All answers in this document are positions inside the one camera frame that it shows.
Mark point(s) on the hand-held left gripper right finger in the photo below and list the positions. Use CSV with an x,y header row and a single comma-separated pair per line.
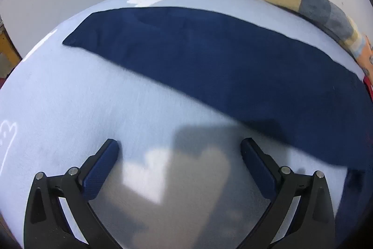
x,y
259,170

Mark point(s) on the light blue cloud-print bed sheet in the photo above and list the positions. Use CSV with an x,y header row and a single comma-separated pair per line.
x,y
72,97

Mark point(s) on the red cloth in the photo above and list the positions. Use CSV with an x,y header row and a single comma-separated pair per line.
x,y
369,85

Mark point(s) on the wooden chair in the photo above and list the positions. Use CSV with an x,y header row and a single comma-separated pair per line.
x,y
5,44

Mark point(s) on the navy blue work jacket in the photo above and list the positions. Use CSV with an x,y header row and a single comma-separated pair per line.
x,y
204,56

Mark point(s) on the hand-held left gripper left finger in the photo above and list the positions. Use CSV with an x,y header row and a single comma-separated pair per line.
x,y
99,173

